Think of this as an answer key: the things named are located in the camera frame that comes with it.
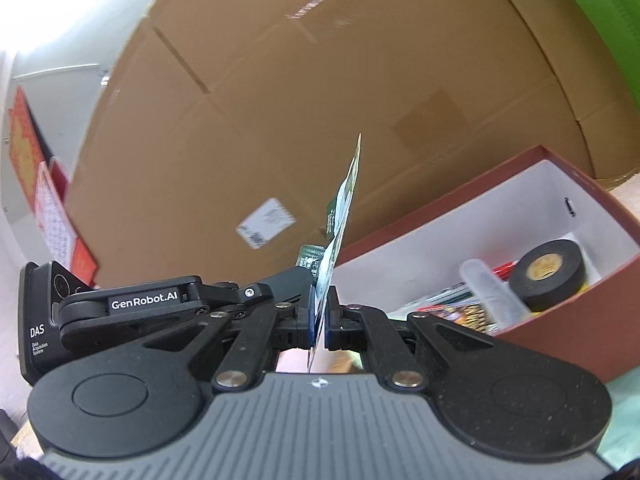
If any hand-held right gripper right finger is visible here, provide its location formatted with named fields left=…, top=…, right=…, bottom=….
left=324, top=286, right=502, bottom=391

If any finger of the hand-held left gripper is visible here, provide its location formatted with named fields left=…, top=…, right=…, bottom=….
left=200, top=265, right=314, bottom=317

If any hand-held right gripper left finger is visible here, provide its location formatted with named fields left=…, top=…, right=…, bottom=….
left=141, top=285, right=318, bottom=392

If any green white card packet strip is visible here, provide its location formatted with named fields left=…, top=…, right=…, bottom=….
left=296, top=133, right=363, bottom=374

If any reddish brown storage box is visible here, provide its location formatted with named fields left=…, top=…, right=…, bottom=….
left=331, top=144, right=640, bottom=384

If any black tape roll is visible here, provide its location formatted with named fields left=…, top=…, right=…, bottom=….
left=508, top=239, right=587, bottom=313

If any white shipping label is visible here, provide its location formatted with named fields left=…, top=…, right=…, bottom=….
left=235, top=198, right=297, bottom=250

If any colourful printed packet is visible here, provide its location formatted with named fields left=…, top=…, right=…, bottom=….
left=387, top=282, right=498, bottom=337

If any clear plastic tube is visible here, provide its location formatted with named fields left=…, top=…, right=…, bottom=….
left=459, top=258, right=532, bottom=328

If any large cardboard box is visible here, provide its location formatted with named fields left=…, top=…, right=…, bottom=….
left=65, top=0, right=640, bottom=312

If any green fabric panel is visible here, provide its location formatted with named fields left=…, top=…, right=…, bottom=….
left=541, top=0, right=640, bottom=107

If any red white wall calendar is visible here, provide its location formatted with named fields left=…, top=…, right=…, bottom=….
left=34, top=156, right=99, bottom=287

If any red wall poster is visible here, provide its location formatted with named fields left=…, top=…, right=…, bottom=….
left=7, top=85, right=55, bottom=212

